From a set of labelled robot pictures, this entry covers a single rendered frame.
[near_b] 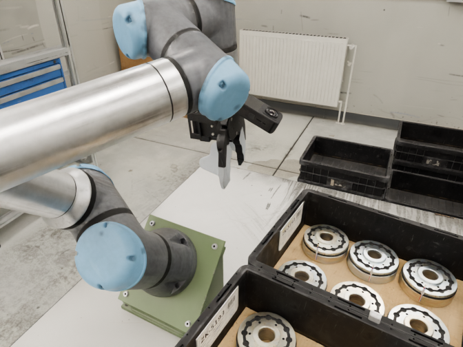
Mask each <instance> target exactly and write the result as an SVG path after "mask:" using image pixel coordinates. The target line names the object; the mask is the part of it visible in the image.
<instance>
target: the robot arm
mask: <svg viewBox="0 0 463 347"><path fill-rule="evenodd" d="M235 6H236V2H235V0H137V1H133V2H129V3H123V4H121V5H119V6H117V7H116V9H115V10H114V14H113V19H112V21H113V29H114V35H115V37H116V41H117V43H118V45H119V47H120V49H121V51H122V53H124V55H126V57H127V58H129V59H134V60H136V59H146V57H151V58H152V60H153V61H150V62H148V63H144V64H141V65H137V66H135V67H131V68H128V69H126V70H122V71H120V72H116V73H113V74H109V75H107V76H103V77H101V78H96V79H94V80H91V81H88V82H85V83H81V84H78V85H75V86H72V87H69V88H65V89H63V90H59V91H57V92H53V93H50V94H46V95H44V96H40V97H38V98H33V99H31V100H28V101H25V102H22V103H18V104H16V105H12V106H9V107H6V108H3V109H0V207H1V208H4V209H10V210H13V211H19V212H23V213H29V214H32V215H38V216H41V217H42V219H43V221H44V222H45V223H46V224H47V225H49V226H51V227H53V228H56V229H63V230H66V231H69V232H70V233H71V234H72V235H73V237H74V239H75V240H76V243H77V244H76V248H75V251H77V255H76V256H75V264H76V268H77V271H78V272H79V275H80V276H81V277H82V278H83V280H84V281H85V282H86V283H88V284H89V285H90V286H92V287H94V288H97V289H101V290H106V291H112V292H119V291H125V290H140V289H142V290H143V291H145V292H146V293H148V294H150V295H153V296H156V297H170V296H173V295H176V294H178V293H180V292H181V291H183V290H184V289H185V288H186V287H187V286H188V285H189V283H190V282H191V281H192V279H193V277H194V274H195V272H196V266H197V254H196V249H195V246H194V244H193V242H192V241H191V240H190V238H189V237H188V236H187V235H186V234H184V233H183V232H182V231H179V230H177V229H172V228H159V229H155V230H153V231H146V230H145V229H144V228H143V227H142V226H141V225H140V223H139V222H138V220H137V219H136V217H135V216H134V214H133V213H132V211H131V210H130V208H129V207H128V205H127V204H126V202H125V201H124V199H123V198H122V197H121V195H120V193H119V192H118V191H117V189H116V187H115V186H114V183H113V182H112V180H111V178H110V177H109V176H108V175H107V174H106V173H105V172H104V171H103V170H102V169H100V168H99V167H97V166H94V165H90V164H80V165H79V166H78V167H77V166H76V165H72V166H69V167H66V168H64V169H61V170H58V168H60V167H63V166H65V165H68V164H70V163H72V162H75V161H77V160H80V159H82V158H84V157H87V156H89V155H92V154H95V153H96V152H98V151H101V150H104V149H107V148H108V147H111V146H113V145H116V144H118V143H121V142H123V141H125V140H128V139H130V138H133V137H135V136H138V135H140V134H143V133H145V132H148V131H149V130H152V129H154V128H157V127H160V126H161V125H164V124H166V123H169V122H171V121H173V120H176V119H178V118H181V117H183V116H185V115H187V119H188V125H189V134H190V138H192V139H197V140H200V141H204V142H210V141H211V140H216V142H214V143H212V145H211V149H210V154H209V155H208V156H205V157H202V158H201V159H200V162H199V164H200V167H201V168H202V169H204V170H206V171H209V172H211V173H213V174H216V175H217V176H218V177H219V180H220V185H221V188H222V189H225V188H226V186H227V185H228V184H229V182H230V171H231V167H230V161H231V157H232V151H235V152H236V154H237V161H238V165H242V163H243V162H244V160H245V140H246V132H245V119H246V120H248V121H249V122H251V123H253V124H255V125H256V126H258V127H259V128H261V129H263V130H264V131H266V132H267V133H269V134H272V133H274V132H275V130H276V128H277V127H278V125H279V124H280V122H281V120H282V114H281V113H280V112H278V111H277V110H275V109H274V108H272V107H270V106H268V105H267V104H265V103H264V102H262V101H260V100H258V99H257V98H255V97H254V96H252V95H251V94H249V91H250V81H249V77H248V75H247V74H246V73H245V72H244V71H243V70H242V69H241V68H240V67H239V66H238V48H237V38H236V14H235ZM191 120H192V125H193V130H194V133H192V126H191Z"/></svg>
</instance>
